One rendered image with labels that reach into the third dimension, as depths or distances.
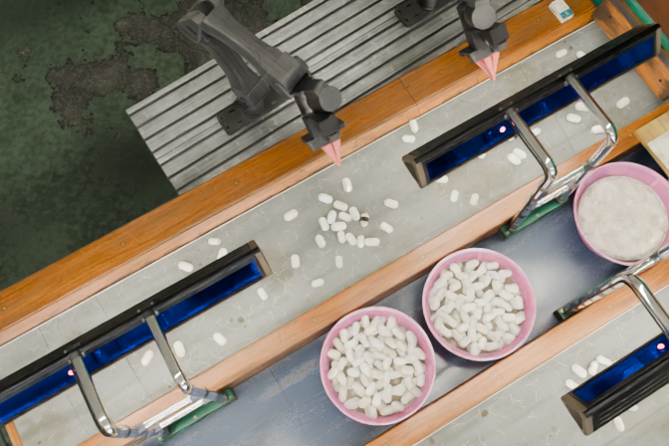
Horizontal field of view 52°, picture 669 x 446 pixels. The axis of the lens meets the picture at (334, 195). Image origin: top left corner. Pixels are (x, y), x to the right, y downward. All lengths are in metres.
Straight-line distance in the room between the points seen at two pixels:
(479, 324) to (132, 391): 0.83
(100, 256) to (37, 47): 1.45
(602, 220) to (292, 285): 0.79
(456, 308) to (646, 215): 0.54
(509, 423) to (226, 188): 0.87
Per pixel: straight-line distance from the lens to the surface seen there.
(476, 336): 1.71
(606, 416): 1.40
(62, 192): 2.76
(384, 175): 1.78
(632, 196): 1.90
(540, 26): 2.01
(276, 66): 1.56
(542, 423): 1.72
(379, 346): 1.67
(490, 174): 1.81
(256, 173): 1.77
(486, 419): 1.69
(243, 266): 1.35
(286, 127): 1.91
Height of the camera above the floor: 2.40
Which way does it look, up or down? 71 degrees down
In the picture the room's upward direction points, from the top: 4 degrees counter-clockwise
